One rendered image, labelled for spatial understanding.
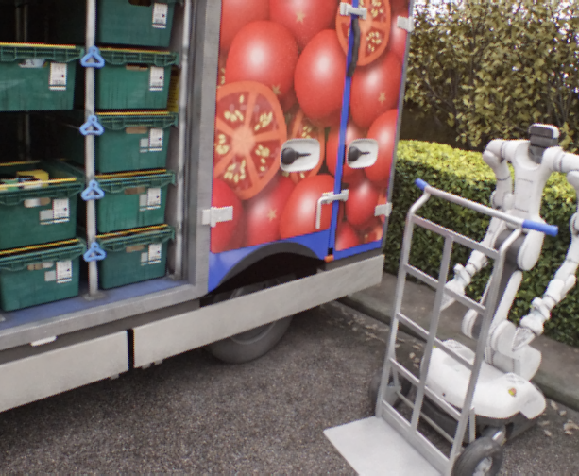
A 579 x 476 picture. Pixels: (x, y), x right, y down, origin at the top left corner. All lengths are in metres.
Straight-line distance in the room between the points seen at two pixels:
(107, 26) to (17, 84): 0.44
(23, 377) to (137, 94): 1.28
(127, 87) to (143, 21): 0.29
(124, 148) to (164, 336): 0.90
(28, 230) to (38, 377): 0.61
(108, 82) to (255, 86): 0.68
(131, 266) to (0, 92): 0.98
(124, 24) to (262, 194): 1.04
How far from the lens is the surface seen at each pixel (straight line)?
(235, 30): 2.47
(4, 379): 2.35
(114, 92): 2.36
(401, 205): 4.35
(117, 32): 2.36
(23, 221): 2.30
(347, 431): 2.76
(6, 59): 2.19
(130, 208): 2.48
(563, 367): 3.66
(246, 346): 3.17
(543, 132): 2.61
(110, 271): 2.52
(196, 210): 2.46
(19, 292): 2.39
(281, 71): 2.65
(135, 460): 2.55
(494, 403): 2.63
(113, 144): 2.37
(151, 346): 2.59
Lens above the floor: 1.68
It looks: 16 degrees down
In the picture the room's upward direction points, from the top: 5 degrees clockwise
